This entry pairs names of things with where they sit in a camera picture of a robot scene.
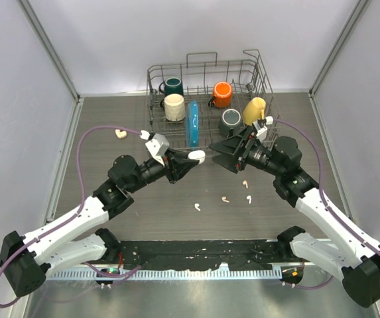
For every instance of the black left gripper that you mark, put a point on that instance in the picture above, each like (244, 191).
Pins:
(177, 164)

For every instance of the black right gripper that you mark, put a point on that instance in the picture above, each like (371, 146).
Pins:
(231, 147)

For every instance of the white earbud charging case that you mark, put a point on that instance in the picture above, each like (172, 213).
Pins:
(198, 155)

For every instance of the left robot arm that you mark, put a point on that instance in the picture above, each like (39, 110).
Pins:
(28, 260)

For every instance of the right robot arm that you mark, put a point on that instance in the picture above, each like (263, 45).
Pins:
(353, 258)

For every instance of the beige earbud charging case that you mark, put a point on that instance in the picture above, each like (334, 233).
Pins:
(120, 134)

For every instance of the grey mug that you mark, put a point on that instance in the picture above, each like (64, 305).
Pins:
(230, 121)

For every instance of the blue plastic plate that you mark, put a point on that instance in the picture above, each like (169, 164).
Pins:
(192, 124)

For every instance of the yellow mug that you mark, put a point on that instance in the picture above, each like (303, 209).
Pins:
(254, 110)

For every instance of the cream ribbed mug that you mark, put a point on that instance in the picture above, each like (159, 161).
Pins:
(174, 107)

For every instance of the orange mug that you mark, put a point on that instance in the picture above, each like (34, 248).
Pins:
(221, 95)

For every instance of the dark green mug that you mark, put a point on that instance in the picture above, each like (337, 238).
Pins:
(170, 86)

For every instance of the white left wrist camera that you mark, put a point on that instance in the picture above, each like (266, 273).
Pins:
(156, 144)

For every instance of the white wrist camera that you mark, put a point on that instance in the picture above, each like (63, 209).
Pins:
(260, 128)
(156, 144)

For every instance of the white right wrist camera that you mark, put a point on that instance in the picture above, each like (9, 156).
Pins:
(260, 128)

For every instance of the grey wire dish rack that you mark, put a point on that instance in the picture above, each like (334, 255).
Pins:
(199, 73)

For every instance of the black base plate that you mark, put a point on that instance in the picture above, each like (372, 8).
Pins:
(201, 255)

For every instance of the white slotted cable duct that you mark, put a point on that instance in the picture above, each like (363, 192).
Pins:
(222, 273)

